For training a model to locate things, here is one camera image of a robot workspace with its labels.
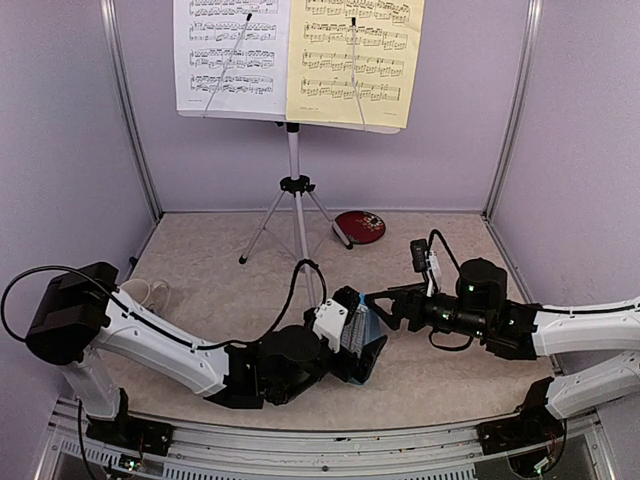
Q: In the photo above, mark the white perforated music stand desk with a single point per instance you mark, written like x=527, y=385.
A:
x=334, y=63

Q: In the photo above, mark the red floral plate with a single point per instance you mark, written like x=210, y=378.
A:
x=361, y=227

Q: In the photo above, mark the blue metronome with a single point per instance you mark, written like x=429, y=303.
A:
x=364, y=328

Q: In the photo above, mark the yellowed sheet music page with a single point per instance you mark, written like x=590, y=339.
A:
x=353, y=62

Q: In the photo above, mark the white sheet music page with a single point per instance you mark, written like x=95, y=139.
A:
x=231, y=58

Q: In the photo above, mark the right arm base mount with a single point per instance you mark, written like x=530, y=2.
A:
x=517, y=432

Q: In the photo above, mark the front aluminium rail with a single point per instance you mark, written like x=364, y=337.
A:
x=209, y=451

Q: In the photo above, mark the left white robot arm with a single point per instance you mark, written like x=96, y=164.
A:
x=83, y=311

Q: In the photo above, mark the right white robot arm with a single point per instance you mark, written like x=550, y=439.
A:
x=480, y=309

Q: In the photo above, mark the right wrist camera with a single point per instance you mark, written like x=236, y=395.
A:
x=425, y=262

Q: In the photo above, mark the cream dragon mug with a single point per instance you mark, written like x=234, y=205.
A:
x=153, y=296

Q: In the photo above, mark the silver tripod stand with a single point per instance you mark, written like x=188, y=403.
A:
x=297, y=186

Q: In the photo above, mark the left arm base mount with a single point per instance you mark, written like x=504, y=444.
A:
x=133, y=433

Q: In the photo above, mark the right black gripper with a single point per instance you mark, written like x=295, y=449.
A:
x=402, y=296

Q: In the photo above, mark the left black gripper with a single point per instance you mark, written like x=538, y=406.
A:
x=348, y=370

